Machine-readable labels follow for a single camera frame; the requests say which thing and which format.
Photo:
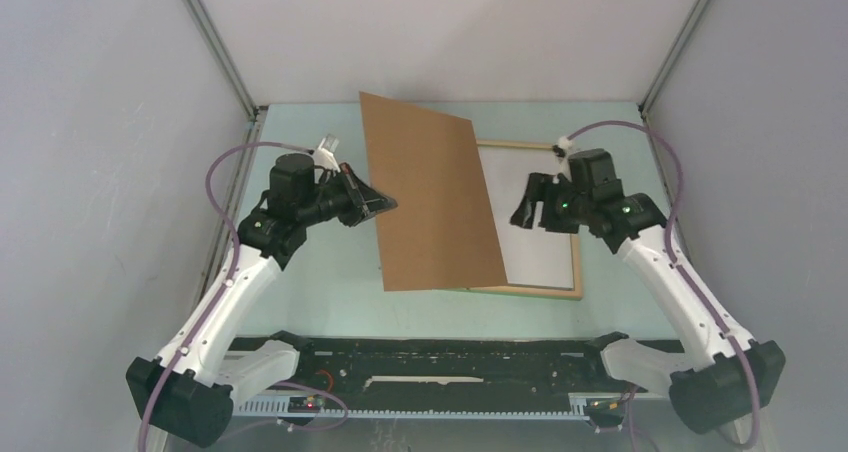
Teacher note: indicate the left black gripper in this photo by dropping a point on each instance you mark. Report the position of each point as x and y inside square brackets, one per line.
[362, 201]

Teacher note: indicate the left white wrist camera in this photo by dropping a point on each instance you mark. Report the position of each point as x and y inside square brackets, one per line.
[323, 154]

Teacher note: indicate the aluminium corner post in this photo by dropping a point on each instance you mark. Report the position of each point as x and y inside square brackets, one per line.
[221, 55]
[681, 41]

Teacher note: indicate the right aluminium corner post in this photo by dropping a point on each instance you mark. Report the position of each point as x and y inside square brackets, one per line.
[681, 41]

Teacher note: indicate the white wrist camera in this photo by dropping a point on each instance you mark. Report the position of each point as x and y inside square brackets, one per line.
[563, 145]
[323, 154]

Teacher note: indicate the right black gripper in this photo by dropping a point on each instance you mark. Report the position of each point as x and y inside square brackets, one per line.
[538, 187]

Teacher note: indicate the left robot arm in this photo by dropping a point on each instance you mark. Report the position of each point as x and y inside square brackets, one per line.
[189, 390]

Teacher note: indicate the wooden picture frame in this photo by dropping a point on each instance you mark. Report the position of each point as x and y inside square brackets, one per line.
[550, 293]

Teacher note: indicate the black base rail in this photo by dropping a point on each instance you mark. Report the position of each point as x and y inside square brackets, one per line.
[477, 376]

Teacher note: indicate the white cable duct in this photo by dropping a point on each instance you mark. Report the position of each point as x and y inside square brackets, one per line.
[280, 406]

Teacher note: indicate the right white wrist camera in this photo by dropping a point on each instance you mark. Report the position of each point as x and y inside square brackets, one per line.
[563, 145]

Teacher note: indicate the brown backing board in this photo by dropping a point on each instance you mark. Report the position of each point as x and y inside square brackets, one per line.
[442, 234]

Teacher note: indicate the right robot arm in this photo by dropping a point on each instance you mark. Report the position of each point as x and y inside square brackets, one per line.
[723, 373]

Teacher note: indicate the left aluminium corner post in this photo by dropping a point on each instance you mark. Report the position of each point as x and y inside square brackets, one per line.
[221, 55]

